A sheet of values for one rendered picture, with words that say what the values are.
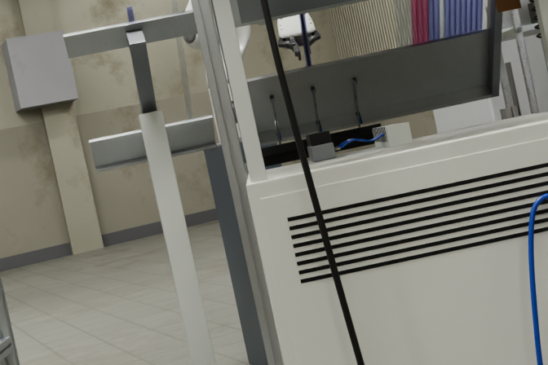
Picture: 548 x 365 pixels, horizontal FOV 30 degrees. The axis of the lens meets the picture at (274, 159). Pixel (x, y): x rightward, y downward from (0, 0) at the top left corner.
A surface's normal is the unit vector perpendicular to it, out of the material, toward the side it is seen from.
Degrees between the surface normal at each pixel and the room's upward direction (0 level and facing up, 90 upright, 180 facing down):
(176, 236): 90
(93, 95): 90
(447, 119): 90
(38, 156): 90
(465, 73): 136
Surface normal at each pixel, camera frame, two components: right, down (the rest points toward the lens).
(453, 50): 0.16, 0.71
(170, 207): 0.14, -0.01
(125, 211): 0.37, -0.06
